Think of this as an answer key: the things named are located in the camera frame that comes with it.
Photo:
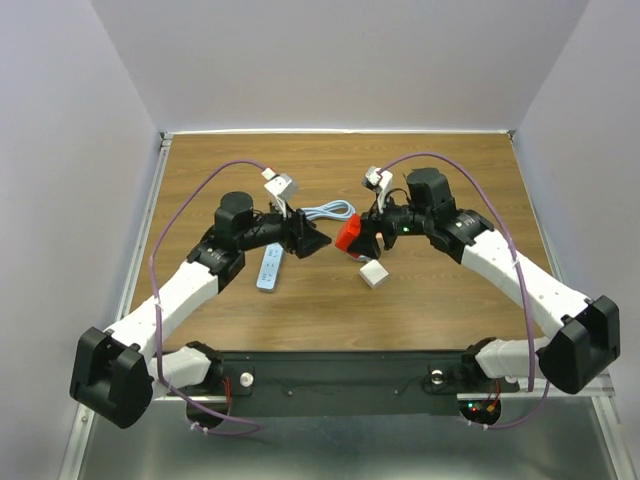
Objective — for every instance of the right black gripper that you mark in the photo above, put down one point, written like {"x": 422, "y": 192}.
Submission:
{"x": 366, "y": 243}

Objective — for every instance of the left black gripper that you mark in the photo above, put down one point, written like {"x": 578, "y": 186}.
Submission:
{"x": 298, "y": 233}

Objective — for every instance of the red cube socket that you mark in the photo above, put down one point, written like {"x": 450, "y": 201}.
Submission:
{"x": 348, "y": 233}

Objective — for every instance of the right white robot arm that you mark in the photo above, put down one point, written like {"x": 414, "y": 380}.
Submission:
{"x": 581, "y": 336}

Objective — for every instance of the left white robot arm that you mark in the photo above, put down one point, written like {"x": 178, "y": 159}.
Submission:
{"x": 118, "y": 371}

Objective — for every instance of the white cube charger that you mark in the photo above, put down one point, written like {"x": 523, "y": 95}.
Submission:
{"x": 373, "y": 273}

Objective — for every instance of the blue power strip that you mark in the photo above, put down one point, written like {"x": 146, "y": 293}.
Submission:
{"x": 270, "y": 267}

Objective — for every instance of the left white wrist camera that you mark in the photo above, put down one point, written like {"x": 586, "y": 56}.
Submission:
{"x": 280, "y": 188}

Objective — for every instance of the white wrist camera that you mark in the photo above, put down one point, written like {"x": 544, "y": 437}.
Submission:
{"x": 380, "y": 182}
{"x": 280, "y": 188}

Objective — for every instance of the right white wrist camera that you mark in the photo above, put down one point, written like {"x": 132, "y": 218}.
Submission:
{"x": 380, "y": 182}

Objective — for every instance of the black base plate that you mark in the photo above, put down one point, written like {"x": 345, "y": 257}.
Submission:
{"x": 345, "y": 383}

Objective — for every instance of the aluminium rail frame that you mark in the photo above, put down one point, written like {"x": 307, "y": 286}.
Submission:
{"x": 82, "y": 424}

